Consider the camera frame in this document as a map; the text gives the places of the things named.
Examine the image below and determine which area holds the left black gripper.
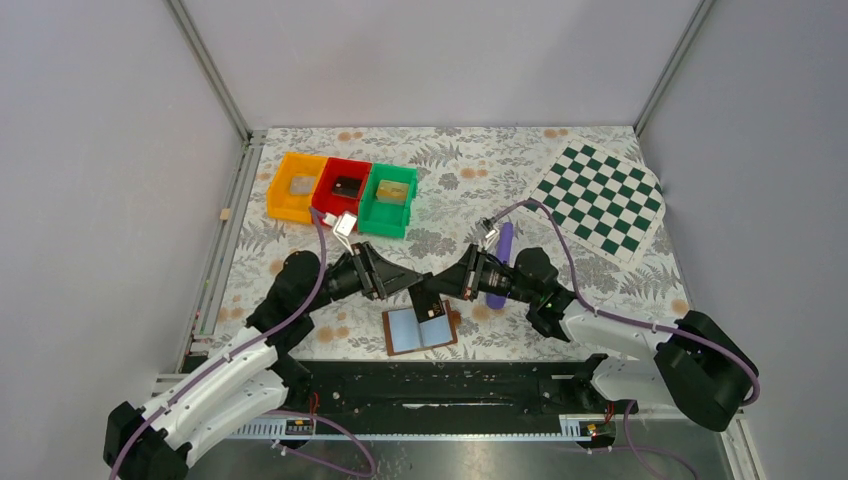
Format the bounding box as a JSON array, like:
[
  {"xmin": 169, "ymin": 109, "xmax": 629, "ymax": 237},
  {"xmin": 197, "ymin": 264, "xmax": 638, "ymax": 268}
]
[{"xmin": 303, "ymin": 242, "xmax": 423, "ymax": 314}]

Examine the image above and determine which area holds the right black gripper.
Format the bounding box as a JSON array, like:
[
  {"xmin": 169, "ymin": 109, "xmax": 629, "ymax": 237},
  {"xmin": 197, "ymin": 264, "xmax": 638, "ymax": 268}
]
[{"xmin": 424, "ymin": 243, "xmax": 538, "ymax": 305}]

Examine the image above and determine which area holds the black credit card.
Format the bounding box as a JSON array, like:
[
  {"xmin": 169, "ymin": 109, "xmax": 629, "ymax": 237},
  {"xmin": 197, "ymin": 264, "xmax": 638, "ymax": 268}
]
[
  {"xmin": 331, "ymin": 176, "xmax": 363, "ymax": 199},
  {"xmin": 408, "ymin": 283, "xmax": 446, "ymax": 323}
]

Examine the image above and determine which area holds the brown leather card holder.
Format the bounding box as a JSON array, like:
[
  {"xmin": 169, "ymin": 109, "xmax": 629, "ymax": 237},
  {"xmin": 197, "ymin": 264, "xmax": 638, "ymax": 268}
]
[{"xmin": 382, "ymin": 300, "xmax": 461, "ymax": 356}]

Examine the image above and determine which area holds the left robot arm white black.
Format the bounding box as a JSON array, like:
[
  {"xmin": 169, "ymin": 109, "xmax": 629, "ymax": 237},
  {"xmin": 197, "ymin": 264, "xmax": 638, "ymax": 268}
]
[{"xmin": 103, "ymin": 242, "xmax": 424, "ymax": 479}]

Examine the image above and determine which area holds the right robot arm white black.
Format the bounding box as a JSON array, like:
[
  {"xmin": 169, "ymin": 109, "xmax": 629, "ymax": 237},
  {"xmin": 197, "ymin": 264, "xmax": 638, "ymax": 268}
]
[{"xmin": 424, "ymin": 244, "xmax": 759, "ymax": 432}]

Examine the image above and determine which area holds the gold card in green bin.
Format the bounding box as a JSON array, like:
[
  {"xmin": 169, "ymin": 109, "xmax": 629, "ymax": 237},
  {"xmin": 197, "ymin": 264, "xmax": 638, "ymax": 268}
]
[{"xmin": 375, "ymin": 179, "xmax": 410, "ymax": 205}]

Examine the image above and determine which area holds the grey card in yellow bin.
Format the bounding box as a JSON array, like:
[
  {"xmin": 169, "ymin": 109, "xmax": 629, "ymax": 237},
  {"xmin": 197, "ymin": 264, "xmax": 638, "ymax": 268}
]
[{"xmin": 289, "ymin": 175, "xmax": 316, "ymax": 196}]

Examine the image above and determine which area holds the green plastic bin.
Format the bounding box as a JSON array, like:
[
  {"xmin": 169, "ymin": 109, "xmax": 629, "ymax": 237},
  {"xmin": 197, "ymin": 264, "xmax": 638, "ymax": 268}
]
[{"xmin": 357, "ymin": 163, "xmax": 418, "ymax": 239}]

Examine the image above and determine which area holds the floral table mat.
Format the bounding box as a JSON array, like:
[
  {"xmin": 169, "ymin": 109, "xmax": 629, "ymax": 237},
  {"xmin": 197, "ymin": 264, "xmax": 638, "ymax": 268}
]
[{"xmin": 195, "ymin": 126, "xmax": 690, "ymax": 361}]

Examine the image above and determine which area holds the red plastic bin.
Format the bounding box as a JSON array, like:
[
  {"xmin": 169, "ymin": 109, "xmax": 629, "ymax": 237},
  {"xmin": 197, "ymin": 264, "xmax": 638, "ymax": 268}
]
[{"xmin": 311, "ymin": 157, "xmax": 373, "ymax": 216}]

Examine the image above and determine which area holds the yellow plastic bin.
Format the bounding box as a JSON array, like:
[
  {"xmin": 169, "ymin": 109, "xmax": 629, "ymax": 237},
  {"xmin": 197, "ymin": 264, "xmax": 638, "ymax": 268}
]
[{"xmin": 266, "ymin": 152, "xmax": 328, "ymax": 224}]

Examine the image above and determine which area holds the green white checkered board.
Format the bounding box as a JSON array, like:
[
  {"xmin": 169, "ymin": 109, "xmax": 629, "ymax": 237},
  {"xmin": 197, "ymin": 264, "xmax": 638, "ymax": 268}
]
[{"xmin": 524, "ymin": 137, "xmax": 666, "ymax": 270}]

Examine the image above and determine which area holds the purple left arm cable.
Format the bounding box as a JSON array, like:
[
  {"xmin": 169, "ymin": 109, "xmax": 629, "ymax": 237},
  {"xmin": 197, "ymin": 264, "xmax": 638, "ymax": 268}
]
[{"xmin": 107, "ymin": 206, "xmax": 379, "ymax": 480}]

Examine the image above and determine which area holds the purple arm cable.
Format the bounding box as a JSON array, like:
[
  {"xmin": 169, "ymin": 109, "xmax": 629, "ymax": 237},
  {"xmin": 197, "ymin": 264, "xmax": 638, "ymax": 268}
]
[
  {"xmin": 107, "ymin": 206, "xmax": 379, "ymax": 480},
  {"xmin": 482, "ymin": 198, "xmax": 762, "ymax": 480}
]

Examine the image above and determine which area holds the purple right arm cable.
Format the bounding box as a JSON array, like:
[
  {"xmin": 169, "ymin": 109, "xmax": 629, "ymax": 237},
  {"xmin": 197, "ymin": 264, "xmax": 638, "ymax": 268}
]
[{"xmin": 482, "ymin": 198, "xmax": 762, "ymax": 480}]

